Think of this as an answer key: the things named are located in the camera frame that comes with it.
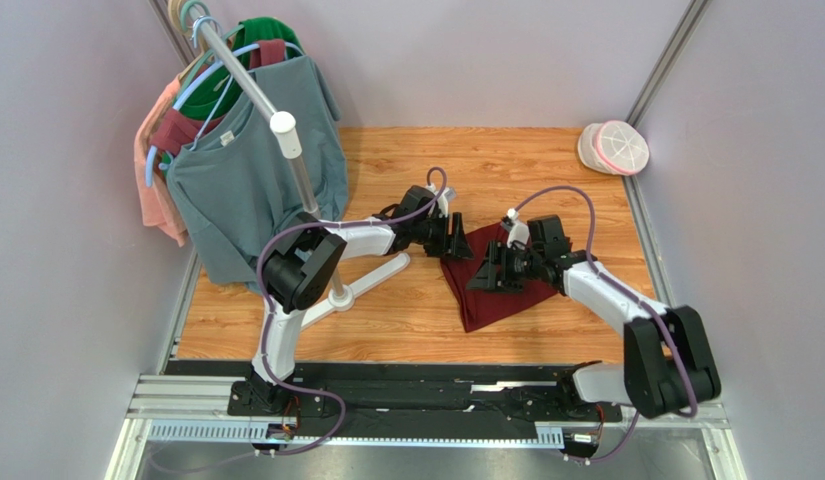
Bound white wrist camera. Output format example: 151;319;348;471
430;186;456;217
501;208;530;248

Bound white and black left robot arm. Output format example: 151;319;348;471
252;184;474;385

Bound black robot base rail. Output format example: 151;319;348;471
162;359;693;461

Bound pink t-shirt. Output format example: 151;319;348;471
133;78;188;247

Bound light blue clothes hanger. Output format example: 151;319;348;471
135;15;305;193

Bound dark red cloth napkin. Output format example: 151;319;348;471
440;224;559;333

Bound blue-grey t-shirt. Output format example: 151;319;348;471
167;56;349;292

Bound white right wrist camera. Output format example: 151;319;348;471
501;208;530;248

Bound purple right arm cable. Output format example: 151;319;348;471
508;184;701;465

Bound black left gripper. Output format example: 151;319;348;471
412;213;475;260

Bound green t-shirt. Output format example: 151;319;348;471
178;17;304;120

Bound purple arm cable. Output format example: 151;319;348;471
508;184;701;465
145;166;449;475

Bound silver and white clothes rack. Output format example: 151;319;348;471
168;1;410;333

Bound white and pink mesh bag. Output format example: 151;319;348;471
577;120;650;176

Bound aluminium frame post right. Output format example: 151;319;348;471
626;0;712;127

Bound dark red t-shirt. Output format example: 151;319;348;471
150;39;287;158

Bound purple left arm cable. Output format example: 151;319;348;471
145;166;449;475

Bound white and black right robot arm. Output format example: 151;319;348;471
466;215;722;419

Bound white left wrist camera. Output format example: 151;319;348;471
430;186;456;217

